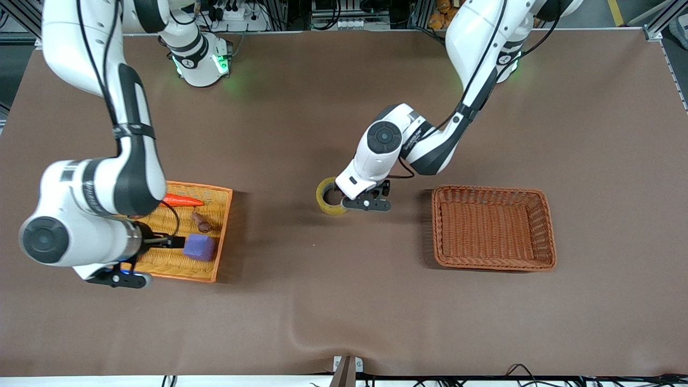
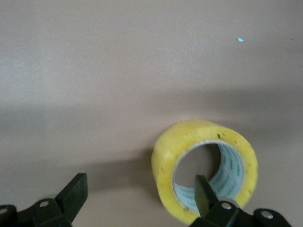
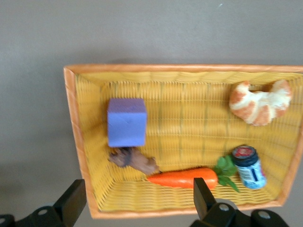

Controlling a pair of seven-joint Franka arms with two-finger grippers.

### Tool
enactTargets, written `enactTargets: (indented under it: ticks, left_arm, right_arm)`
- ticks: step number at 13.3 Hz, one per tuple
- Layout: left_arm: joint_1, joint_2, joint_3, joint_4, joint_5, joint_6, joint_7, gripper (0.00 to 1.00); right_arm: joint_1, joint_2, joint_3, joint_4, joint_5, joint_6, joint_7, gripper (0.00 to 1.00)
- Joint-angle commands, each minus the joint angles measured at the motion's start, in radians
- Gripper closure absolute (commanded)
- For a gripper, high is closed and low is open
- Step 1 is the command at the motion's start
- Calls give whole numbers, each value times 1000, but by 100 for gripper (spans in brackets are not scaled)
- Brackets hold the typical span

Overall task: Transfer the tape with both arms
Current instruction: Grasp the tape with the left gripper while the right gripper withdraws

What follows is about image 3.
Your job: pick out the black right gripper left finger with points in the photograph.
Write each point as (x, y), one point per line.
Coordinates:
(69, 201)

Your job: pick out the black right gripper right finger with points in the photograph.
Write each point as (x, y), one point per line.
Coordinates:
(206, 203)

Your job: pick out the orange toy carrot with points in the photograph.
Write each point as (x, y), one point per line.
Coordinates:
(180, 178)

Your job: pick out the small blue white can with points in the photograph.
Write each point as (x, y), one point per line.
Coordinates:
(249, 170)

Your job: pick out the yellow woven tray orange rim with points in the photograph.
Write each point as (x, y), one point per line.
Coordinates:
(189, 132)

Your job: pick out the brown root-shaped toy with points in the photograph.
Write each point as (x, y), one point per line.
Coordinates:
(135, 160)

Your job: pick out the purple foam cube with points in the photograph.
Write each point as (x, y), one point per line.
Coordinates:
(126, 123)

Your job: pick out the toy croissant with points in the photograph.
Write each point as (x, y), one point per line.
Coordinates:
(258, 106)

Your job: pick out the brown table cover sheet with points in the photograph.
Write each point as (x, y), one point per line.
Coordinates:
(35, 71)

